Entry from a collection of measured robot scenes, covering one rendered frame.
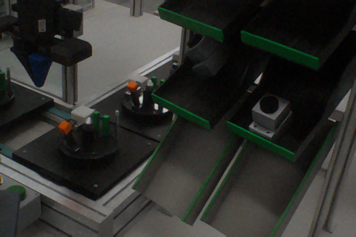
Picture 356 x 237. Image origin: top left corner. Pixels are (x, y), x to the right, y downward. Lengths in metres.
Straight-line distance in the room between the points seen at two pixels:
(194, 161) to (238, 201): 0.11
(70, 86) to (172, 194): 0.49
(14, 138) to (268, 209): 0.68
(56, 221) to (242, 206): 0.39
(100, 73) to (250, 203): 0.96
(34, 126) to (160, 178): 0.47
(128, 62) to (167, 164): 0.91
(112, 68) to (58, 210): 0.85
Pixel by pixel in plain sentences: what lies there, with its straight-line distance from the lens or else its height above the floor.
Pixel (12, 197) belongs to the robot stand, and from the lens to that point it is 0.91.
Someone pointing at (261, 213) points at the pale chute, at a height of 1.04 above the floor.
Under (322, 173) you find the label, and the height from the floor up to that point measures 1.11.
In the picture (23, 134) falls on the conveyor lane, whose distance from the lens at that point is 1.34.
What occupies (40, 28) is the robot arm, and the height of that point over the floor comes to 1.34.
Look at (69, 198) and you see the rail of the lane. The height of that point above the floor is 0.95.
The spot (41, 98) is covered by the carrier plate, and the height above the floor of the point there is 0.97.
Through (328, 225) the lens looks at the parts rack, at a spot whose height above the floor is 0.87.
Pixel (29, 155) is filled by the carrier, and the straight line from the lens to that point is 1.16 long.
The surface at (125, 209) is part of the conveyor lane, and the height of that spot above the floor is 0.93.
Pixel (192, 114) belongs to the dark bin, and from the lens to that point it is 0.86.
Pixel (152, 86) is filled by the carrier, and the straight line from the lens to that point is 1.31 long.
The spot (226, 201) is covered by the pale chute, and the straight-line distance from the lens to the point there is 0.97.
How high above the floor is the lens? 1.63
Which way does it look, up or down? 30 degrees down
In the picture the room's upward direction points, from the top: 6 degrees clockwise
